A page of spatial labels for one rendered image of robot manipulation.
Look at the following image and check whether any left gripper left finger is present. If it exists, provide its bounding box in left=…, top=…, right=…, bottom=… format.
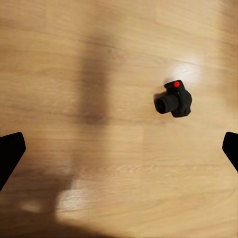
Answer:
left=0, top=132, right=26, bottom=192

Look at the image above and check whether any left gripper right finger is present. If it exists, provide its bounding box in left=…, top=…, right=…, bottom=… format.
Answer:
left=222, top=132, right=238, bottom=172

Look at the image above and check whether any digital camera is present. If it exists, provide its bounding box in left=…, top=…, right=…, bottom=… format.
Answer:
left=155, top=80, right=192, bottom=118

